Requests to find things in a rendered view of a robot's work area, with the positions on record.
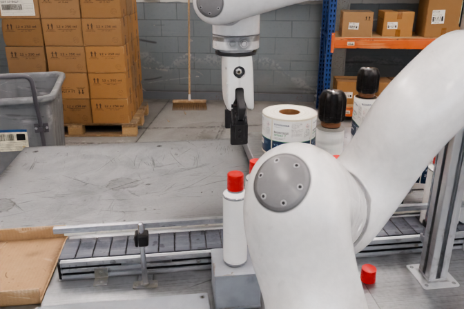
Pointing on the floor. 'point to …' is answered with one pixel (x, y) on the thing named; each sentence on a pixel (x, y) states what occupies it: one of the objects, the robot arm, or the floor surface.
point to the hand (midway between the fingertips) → (235, 131)
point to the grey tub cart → (30, 112)
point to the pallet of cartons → (80, 52)
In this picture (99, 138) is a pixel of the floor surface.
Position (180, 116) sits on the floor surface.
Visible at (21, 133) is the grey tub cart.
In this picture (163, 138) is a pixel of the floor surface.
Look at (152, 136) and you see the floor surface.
